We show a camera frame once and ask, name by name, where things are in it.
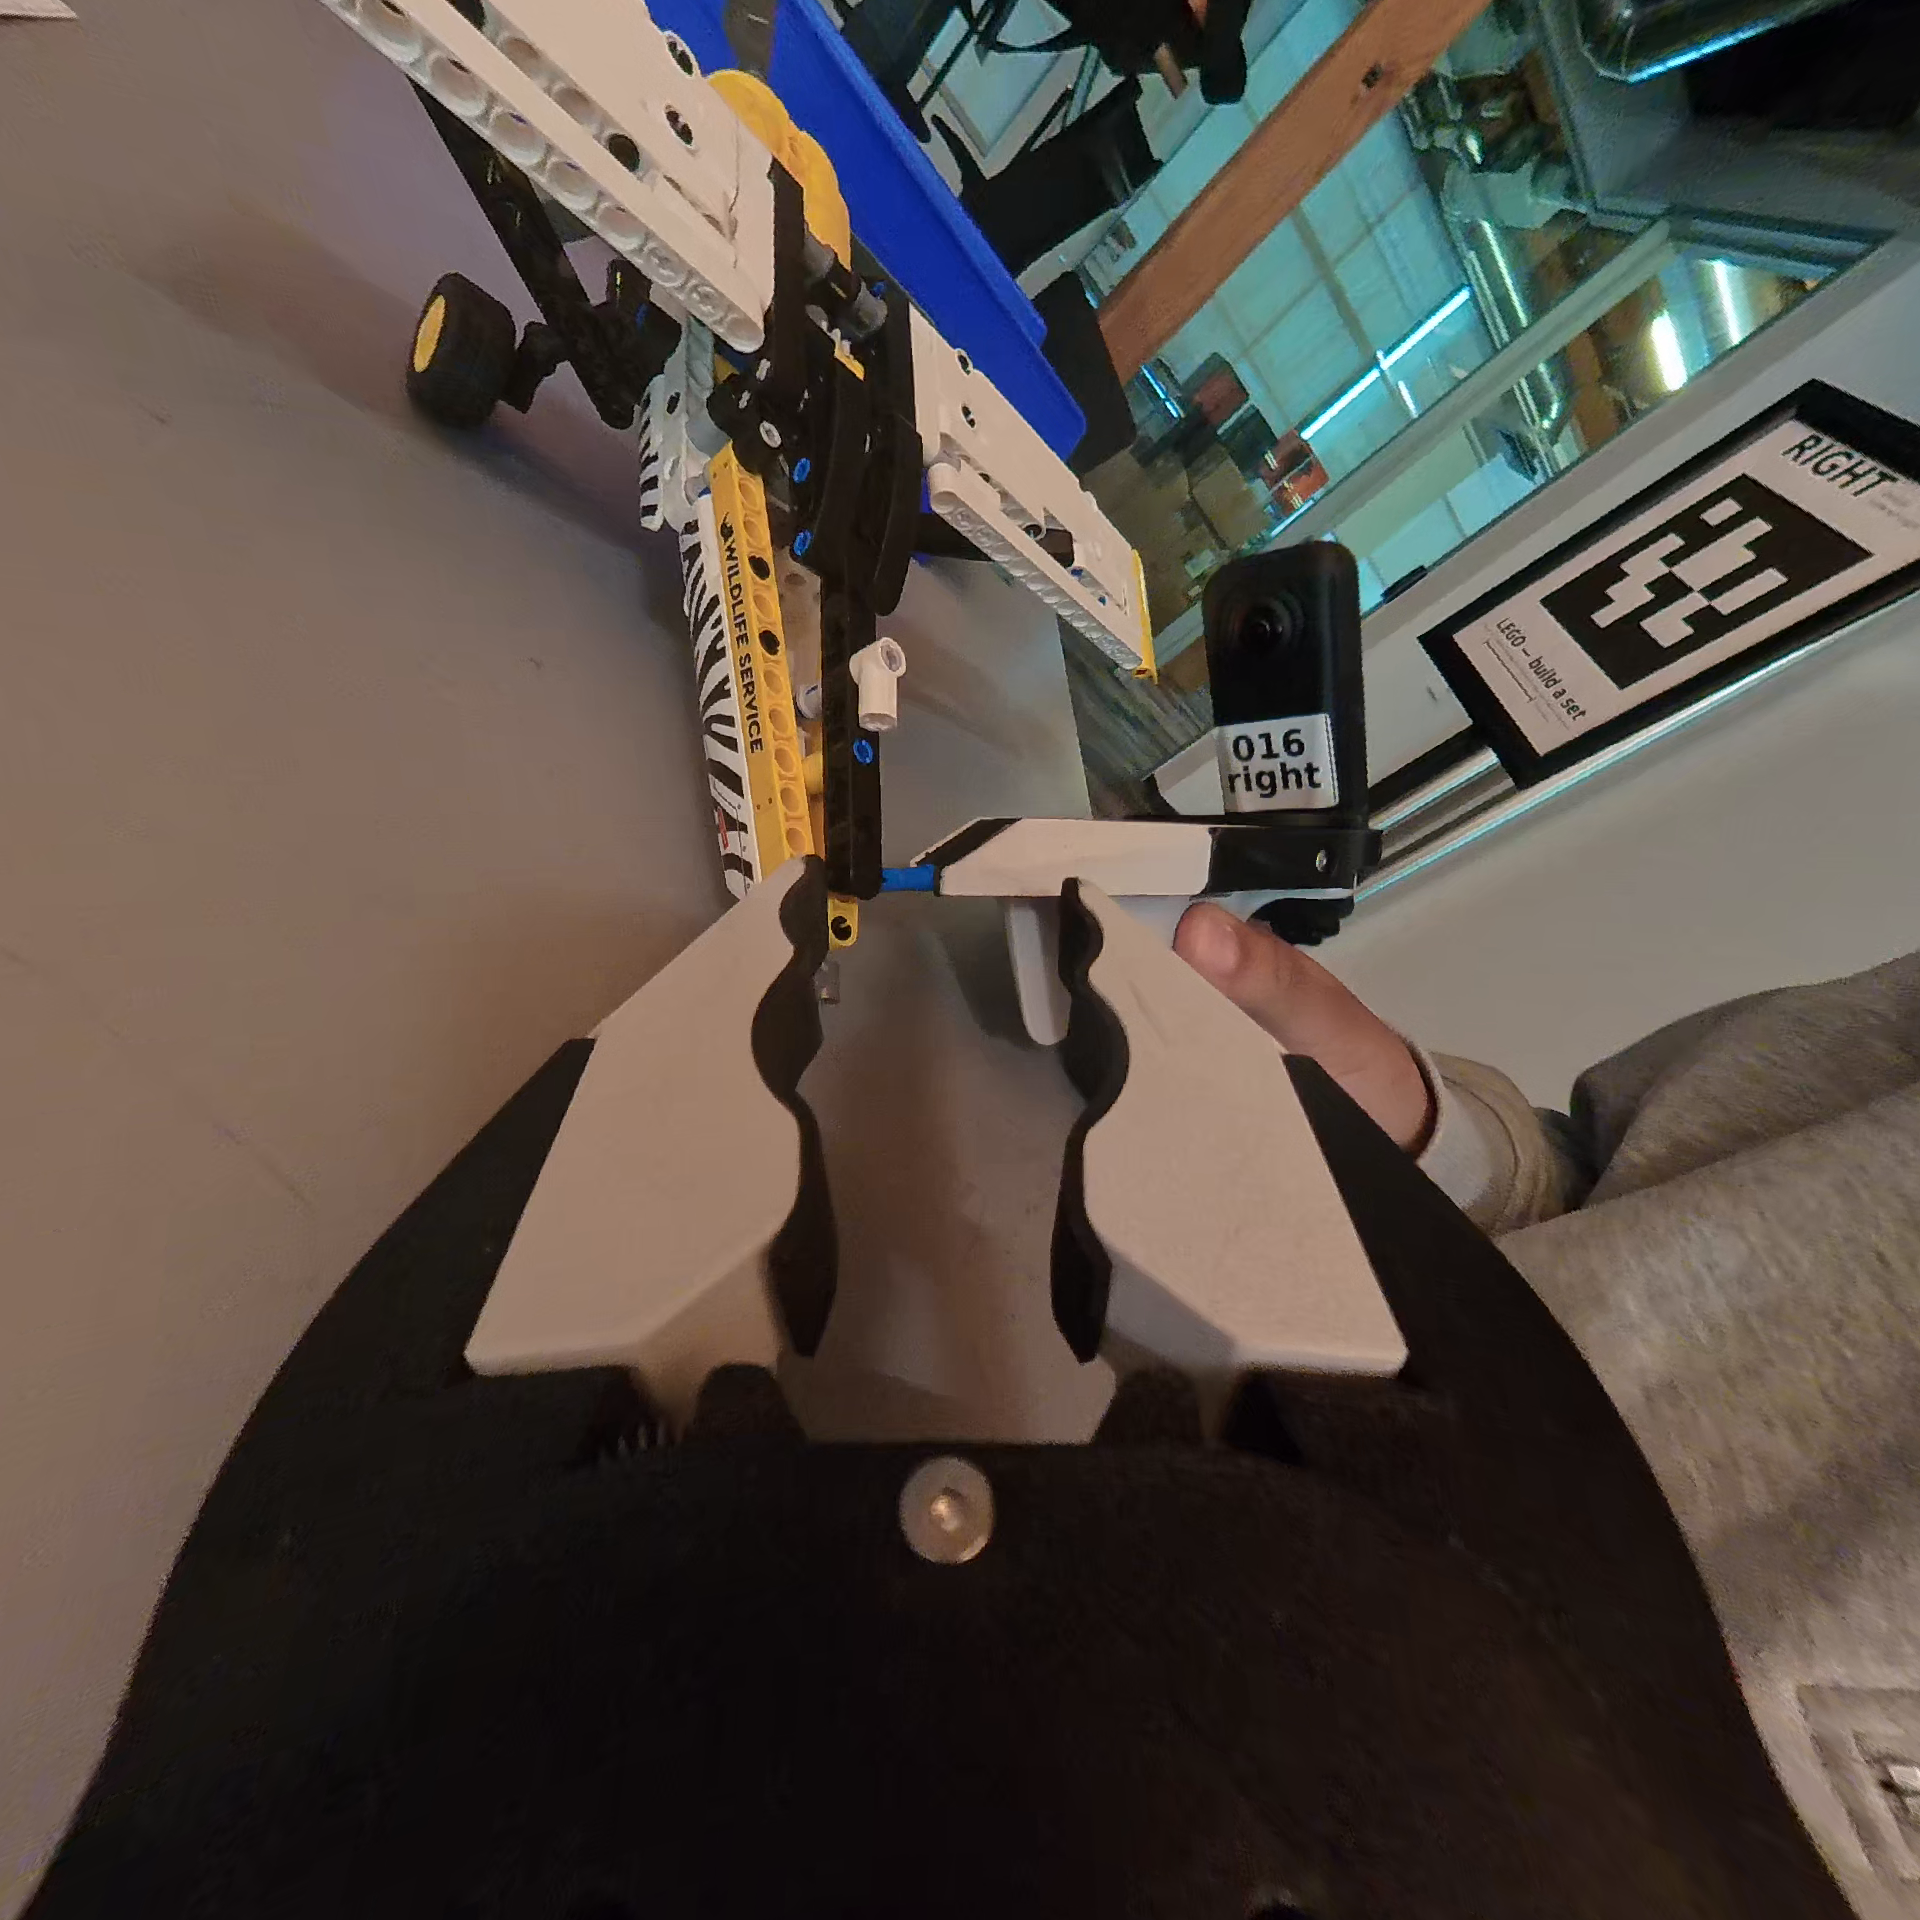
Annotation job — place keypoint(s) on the person's right hand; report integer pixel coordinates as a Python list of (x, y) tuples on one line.
[(1319, 1020)]

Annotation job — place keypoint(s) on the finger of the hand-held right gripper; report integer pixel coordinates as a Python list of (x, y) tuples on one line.
[(1110, 875), (1142, 828)]

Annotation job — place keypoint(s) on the blue lego pin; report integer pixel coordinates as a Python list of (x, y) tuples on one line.
[(909, 879)]

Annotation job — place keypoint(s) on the blue plastic bin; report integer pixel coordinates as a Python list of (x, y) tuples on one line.
[(930, 254)]

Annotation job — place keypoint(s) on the person's grey hoodie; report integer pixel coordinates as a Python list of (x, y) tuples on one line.
[(1725, 1350)]

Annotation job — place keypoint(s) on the black framed marker sign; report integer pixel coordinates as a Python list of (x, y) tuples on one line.
[(1694, 587)]

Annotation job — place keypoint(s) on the wooden ceiling beam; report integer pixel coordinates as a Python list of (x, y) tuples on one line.
[(1289, 165)]

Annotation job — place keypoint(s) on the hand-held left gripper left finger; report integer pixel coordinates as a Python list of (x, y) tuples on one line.
[(629, 1202)]

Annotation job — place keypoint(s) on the white yellow lego plane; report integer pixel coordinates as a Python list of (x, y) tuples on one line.
[(751, 646)]

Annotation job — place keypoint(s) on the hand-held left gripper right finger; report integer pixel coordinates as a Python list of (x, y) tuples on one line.
[(1245, 1214)]

